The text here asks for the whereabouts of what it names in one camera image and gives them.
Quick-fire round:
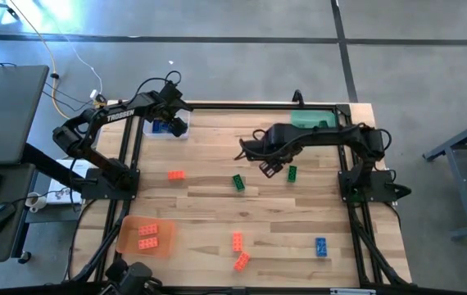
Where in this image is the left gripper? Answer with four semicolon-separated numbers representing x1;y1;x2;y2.
147;98;193;138

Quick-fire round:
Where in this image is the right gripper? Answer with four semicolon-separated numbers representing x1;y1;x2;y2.
257;141;303;179

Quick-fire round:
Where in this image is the clear translucent plastic bin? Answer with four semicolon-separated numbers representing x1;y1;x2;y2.
142;108;192;142

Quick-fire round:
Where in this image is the teal translucent plastic bin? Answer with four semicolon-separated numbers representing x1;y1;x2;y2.
289;109;338;130

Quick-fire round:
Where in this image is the orange translucent plastic bin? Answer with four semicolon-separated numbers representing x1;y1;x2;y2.
115;215;177;260

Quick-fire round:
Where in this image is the white paper booklet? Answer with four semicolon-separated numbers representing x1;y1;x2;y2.
46;158;96;206

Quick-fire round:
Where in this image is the white mug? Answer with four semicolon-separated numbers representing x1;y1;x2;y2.
25;191;48;214

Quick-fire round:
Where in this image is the large grey laptop lid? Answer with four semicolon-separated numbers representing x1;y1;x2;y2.
0;64;50;166

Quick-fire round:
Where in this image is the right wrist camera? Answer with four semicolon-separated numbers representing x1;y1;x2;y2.
238;137;268;162

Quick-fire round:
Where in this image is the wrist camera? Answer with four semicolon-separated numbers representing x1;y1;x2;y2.
160;80;184;103
238;137;268;162

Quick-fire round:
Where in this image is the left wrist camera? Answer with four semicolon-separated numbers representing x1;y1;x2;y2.
160;80;184;103

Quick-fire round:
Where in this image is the white cable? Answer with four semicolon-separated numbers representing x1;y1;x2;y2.
59;28;104;99

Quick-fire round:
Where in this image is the yellow cable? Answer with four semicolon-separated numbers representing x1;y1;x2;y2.
7;0;95;120

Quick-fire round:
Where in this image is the silver aluminium bracket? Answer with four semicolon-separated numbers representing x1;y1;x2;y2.
330;288;377;295

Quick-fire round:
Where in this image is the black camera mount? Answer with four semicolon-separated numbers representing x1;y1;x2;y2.
104;258;164;295

